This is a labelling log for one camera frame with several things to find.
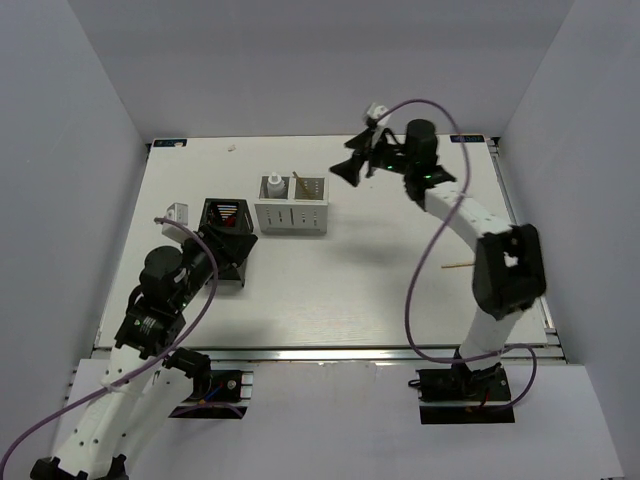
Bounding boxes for purple cable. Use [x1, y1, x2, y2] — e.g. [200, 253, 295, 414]
[0, 216, 246, 466]
[382, 99, 539, 412]

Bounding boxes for white spray bottle teal base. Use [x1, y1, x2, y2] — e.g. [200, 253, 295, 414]
[266, 172, 288, 199]

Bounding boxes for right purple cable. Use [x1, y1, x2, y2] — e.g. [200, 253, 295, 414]
[382, 99, 539, 412]

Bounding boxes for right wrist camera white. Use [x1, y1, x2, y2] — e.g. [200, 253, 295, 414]
[363, 103, 391, 132]

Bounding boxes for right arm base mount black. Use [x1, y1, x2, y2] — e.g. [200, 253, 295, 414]
[407, 367, 515, 425]

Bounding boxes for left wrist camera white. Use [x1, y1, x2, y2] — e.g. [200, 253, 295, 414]
[161, 203, 189, 243]

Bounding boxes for black mesh organizer box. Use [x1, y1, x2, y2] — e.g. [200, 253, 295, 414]
[198, 198, 257, 288]

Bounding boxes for blue label sticker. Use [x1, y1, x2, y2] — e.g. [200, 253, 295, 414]
[152, 139, 187, 148]
[449, 134, 486, 144]

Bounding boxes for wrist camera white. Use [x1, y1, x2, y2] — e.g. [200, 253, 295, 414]
[363, 103, 391, 132]
[161, 203, 189, 243]

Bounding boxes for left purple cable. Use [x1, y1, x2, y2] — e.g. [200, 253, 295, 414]
[0, 216, 246, 466]

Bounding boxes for blue label sticker left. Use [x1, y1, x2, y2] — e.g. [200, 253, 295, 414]
[152, 139, 187, 148]

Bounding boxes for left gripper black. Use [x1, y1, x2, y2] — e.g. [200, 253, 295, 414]
[174, 221, 258, 309]

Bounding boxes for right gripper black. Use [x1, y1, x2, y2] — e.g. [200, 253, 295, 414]
[330, 128, 415, 188]

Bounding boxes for gold makeup pencil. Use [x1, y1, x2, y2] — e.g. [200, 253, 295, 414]
[441, 262, 475, 269]
[292, 171, 314, 200]

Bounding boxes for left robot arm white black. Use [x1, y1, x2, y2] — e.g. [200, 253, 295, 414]
[30, 225, 257, 479]

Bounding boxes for white slotted organizer box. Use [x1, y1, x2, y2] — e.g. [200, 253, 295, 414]
[254, 172, 329, 235]

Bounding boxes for blue label sticker right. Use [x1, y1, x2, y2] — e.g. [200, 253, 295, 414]
[449, 134, 486, 144]

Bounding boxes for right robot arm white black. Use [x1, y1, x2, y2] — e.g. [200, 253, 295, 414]
[330, 118, 547, 399]

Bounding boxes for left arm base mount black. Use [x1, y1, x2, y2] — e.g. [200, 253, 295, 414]
[170, 367, 254, 420]

